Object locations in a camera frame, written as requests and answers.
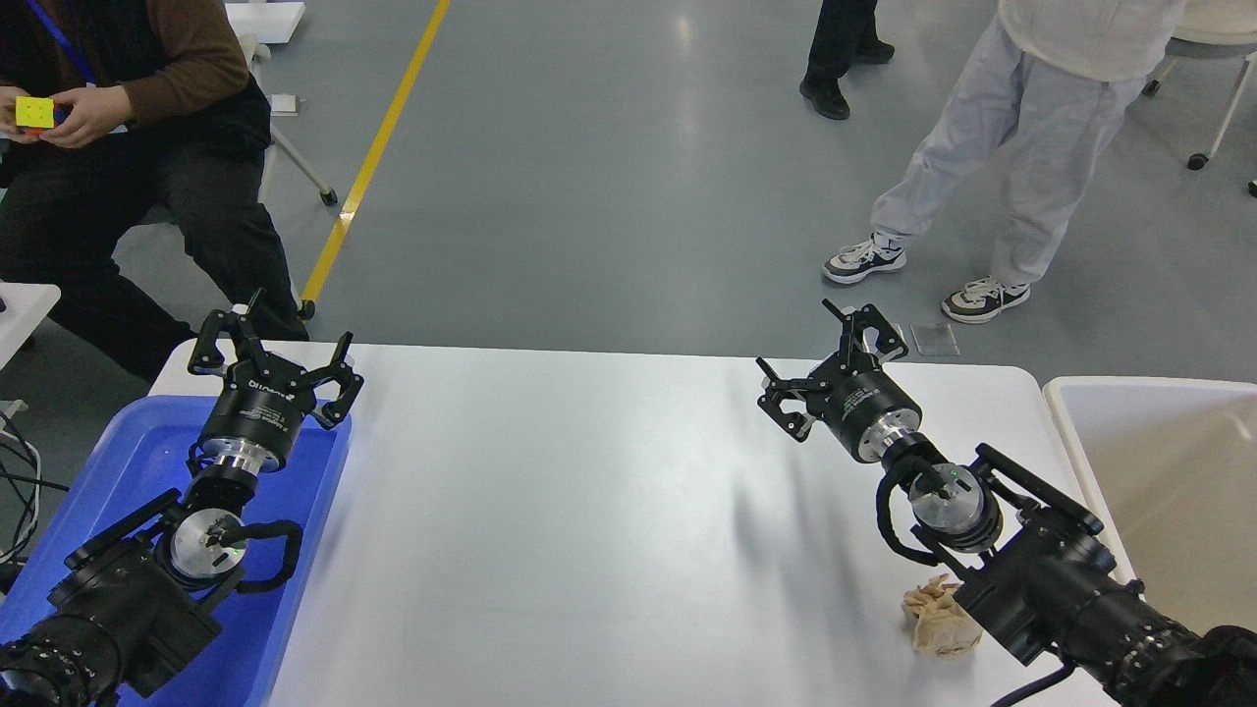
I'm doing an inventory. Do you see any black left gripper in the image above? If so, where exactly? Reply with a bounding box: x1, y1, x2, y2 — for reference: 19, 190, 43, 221
189, 289, 365, 474

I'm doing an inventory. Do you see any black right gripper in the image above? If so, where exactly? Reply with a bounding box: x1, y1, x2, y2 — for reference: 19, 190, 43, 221
755, 299, 923, 462

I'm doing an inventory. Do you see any brown paper ball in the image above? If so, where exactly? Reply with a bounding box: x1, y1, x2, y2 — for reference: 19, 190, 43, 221
900, 572, 983, 659

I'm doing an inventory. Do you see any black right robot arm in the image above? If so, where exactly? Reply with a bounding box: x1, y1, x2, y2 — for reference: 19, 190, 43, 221
758, 304, 1254, 706

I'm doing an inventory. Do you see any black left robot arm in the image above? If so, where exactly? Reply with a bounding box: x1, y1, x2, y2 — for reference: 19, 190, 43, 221
3, 304, 365, 706

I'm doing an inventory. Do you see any metal floor plate right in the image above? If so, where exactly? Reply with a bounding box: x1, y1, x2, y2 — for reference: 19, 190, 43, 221
908, 322, 960, 356

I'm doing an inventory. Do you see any blue plastic bin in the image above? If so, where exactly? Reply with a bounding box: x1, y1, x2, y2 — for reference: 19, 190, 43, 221
0, 395, 354, 707

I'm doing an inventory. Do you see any white side table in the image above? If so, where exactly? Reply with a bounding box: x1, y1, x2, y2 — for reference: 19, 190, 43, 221
0, 282, 60, 369

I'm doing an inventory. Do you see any seated person in black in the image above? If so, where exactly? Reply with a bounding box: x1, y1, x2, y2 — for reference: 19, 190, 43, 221
1, 1, 308, 381

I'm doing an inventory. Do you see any grey office chair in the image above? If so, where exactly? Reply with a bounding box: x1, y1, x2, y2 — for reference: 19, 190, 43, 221
238, 34, 339, 208

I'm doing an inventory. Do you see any person in black trousers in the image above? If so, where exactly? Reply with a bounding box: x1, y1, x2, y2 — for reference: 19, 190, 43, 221
799, 1, 897, 121

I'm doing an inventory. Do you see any white plastic bin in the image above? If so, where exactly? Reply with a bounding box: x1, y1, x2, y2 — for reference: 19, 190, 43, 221
1043, 376, 1256, 632

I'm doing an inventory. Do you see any colourful puzzle cube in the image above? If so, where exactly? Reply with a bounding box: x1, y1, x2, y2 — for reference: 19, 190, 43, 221
14, 96, 62, 133

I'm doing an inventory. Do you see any white box on floor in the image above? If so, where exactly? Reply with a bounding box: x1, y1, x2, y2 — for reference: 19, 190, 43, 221
225, 1, 305, 44

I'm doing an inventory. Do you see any person in white clothes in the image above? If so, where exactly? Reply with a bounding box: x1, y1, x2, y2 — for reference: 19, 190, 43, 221
823, 1, 1185, 325

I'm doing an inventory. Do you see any white rolling chair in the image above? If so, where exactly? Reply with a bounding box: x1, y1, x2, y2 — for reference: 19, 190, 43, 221
1143, 1, 1256, 174

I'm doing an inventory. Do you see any black cables bundle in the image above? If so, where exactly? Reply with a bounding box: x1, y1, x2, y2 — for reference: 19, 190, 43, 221
0, 401, 70, 595

